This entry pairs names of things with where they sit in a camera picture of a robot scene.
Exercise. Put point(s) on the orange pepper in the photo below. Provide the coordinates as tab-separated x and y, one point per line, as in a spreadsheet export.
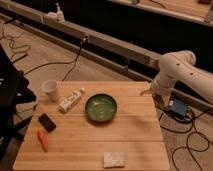
42	137

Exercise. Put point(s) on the green bowl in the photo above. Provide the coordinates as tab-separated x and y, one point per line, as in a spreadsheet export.
101	108

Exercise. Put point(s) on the white clamp device on rail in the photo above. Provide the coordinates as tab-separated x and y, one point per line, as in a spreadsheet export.
58	15

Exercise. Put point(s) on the wooden board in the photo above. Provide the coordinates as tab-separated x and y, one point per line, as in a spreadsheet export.
77	144

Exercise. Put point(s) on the black rectangular block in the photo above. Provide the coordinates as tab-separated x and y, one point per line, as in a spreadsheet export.
47	123

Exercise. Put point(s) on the black equipment at left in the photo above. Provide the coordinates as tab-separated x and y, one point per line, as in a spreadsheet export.
13	90

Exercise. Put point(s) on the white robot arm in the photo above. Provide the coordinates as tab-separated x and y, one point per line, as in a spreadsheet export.
180	66

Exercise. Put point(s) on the beige sponge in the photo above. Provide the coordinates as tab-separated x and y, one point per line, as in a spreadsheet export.
114	159

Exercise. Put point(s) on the blue electronic box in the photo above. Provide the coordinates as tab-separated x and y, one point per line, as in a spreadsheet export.
178	107

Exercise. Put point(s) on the white ceramic cup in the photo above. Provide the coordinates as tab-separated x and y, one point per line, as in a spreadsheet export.
50	88

